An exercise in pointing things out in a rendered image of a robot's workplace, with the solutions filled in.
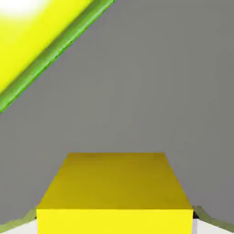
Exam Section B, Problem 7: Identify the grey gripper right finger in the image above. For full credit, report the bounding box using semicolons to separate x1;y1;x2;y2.
192;205;234;234

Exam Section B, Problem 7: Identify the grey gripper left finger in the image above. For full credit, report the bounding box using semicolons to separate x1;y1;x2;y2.
0;206;38;234

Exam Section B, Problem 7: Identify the small yellow cube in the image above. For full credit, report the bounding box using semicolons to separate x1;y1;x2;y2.
36;152;194;234

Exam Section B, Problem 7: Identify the large yellow box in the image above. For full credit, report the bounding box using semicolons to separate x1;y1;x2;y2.
0;0;116;113

